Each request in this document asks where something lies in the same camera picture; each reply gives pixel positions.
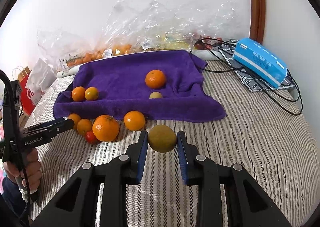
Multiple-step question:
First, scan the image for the clear bag of yellow fruit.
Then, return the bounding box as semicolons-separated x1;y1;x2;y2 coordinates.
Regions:
136;0;240;53

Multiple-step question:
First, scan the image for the black power cable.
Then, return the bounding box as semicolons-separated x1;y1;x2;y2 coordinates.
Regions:
196;38;303;117

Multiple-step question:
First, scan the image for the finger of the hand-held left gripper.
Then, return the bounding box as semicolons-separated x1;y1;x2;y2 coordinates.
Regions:
25;118;66;130
24;119;75;140

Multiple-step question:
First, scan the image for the large stemmed orange mandarin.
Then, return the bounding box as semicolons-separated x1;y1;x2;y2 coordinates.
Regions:
92;114;120;142

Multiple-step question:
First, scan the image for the person's left hand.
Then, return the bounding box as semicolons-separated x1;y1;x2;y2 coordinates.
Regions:
2;147;42;191

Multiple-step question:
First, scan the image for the purple towel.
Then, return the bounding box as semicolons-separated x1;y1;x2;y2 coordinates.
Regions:
53;50;227;121

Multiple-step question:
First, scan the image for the person's left forearm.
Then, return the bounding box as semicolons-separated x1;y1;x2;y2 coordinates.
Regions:
0;177;27;227

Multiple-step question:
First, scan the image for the large yellowish orange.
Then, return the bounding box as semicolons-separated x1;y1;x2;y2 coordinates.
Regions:
148;124;177;153

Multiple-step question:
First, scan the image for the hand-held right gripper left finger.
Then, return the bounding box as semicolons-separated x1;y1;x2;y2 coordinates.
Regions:
31;131;148;227

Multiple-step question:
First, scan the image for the blue tissue box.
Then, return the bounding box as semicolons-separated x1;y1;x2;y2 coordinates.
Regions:
232;38;288;89

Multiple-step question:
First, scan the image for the clear bag of mandarins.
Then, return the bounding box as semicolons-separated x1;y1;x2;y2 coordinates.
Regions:
99;0;140;58
37;27;100;71

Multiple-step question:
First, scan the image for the red paper bag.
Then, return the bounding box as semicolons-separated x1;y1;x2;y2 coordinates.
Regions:
19;77;38;115

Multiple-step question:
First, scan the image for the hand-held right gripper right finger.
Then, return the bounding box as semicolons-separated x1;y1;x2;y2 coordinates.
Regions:
176;131;293;227

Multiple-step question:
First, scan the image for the white plastic bag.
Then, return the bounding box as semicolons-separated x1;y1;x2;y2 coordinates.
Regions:
26;58;57;93

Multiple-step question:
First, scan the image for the small red tomato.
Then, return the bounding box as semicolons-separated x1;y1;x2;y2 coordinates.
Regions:
85;131;99;145

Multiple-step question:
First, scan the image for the small orange mandarin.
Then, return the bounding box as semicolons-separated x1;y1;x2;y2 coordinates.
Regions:
71;86;86;102
84;87;99;101
76;118;93;136
67;113;82;130

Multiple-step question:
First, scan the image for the brown wooden door frame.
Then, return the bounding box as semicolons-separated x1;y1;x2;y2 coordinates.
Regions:
247;0;266;43

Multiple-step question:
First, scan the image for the brown paper bag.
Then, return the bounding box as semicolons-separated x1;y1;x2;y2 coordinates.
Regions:
11;66;32;84

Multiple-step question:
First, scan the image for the black white patterned cloth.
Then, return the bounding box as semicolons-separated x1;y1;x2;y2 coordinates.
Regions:
219;42;294;92

